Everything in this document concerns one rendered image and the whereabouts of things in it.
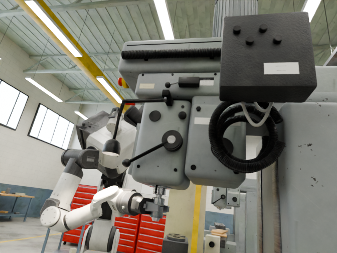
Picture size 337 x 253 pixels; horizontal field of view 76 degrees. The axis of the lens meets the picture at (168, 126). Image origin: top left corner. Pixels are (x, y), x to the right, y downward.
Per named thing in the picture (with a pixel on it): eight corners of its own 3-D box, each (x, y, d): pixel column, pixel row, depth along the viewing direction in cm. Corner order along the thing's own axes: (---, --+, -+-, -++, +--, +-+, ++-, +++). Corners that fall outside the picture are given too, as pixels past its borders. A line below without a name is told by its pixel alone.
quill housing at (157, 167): (127, 179, 73) (142, 96, 84) (145, 186, 92) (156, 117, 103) (182, 186, 69) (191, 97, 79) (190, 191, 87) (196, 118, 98)
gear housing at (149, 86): (133, 93, 83) (137, 71, 86) (150, 118, 105) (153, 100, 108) (222, 94, 75) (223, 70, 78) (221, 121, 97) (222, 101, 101)
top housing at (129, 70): (114, 70, 88) (122, 38, 93) (136, 100, 112) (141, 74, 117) (235, 69, 77) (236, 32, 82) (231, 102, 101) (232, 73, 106)
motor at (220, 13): (210, 40, 87) (214, -16, 98) (211, 70, 106) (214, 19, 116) (263, 37, 83) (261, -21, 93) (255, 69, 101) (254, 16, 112)
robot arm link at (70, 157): (54, 171, 102) (68, 146, 109) (69, 178, 108) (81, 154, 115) (70, 172, 96) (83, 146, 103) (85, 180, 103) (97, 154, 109)
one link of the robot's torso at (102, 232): (87, 247, 134) (105, 173, 154) (115, 251, 135) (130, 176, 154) (80, 250, 120) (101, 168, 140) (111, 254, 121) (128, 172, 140)
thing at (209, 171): (182, 175, 68) (190, 101, 77) (191, 184, 90) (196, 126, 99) (246, 182, 63) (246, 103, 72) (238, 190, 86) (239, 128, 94)
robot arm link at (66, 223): (89, 217, 85) (42, 238, 84) (100, 221, 94) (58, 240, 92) (85, 192, 91) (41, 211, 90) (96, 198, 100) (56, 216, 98)
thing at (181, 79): (163, 86, 77) (165, 76, 79) (166, 91, 81) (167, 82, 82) (198, 86, 74) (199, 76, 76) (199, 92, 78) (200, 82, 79)
